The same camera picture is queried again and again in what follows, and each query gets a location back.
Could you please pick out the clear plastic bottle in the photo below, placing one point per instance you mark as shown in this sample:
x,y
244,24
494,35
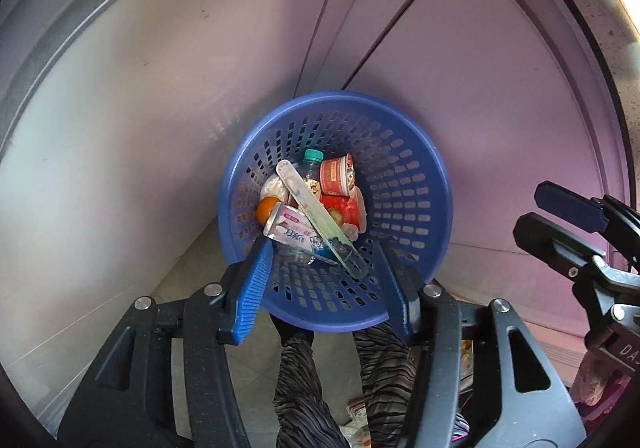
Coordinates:
x,y
312,158

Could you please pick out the red instant noodle cup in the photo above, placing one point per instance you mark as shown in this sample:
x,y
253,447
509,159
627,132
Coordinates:
x,y
336,176

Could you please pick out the clear toothbrush case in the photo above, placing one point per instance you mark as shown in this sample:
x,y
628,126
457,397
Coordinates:
x,y
320,223

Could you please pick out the silver blue toothpaste tube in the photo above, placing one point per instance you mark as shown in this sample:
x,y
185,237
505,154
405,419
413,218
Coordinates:
x,y
290,228

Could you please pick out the red yogurt cup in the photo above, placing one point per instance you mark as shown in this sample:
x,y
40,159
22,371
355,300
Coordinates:
x,y
345,210

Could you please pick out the person's leg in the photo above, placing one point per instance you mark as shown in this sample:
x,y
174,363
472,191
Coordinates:
x,y
385,378
300,403

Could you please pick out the blue plastic basket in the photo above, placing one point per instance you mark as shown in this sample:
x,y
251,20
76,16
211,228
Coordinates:
x,y
400,153

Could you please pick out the translucent white plastic bag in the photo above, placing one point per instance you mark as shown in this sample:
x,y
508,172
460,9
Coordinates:
x,y
275,185

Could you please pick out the person's left leg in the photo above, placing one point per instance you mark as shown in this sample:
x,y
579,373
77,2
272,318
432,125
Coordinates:
x,y
300,403

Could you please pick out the person's right leg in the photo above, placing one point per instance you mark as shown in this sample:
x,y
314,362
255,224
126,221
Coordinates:
x,y
385,378

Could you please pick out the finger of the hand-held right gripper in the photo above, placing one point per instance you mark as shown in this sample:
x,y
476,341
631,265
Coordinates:
x,y
545,238
565,203

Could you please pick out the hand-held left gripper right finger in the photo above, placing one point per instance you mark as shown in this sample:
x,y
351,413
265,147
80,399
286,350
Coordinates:
x,y
400,298

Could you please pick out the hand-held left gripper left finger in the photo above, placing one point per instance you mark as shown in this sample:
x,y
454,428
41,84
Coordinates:
x,y
255,293

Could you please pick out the orange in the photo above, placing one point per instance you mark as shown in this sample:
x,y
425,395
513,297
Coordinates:
x,y
266,209

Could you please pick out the red white packet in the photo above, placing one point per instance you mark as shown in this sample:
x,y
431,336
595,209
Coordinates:
x,y
357,410

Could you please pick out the person's right hand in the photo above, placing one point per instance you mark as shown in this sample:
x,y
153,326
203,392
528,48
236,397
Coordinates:
x,y
595,378

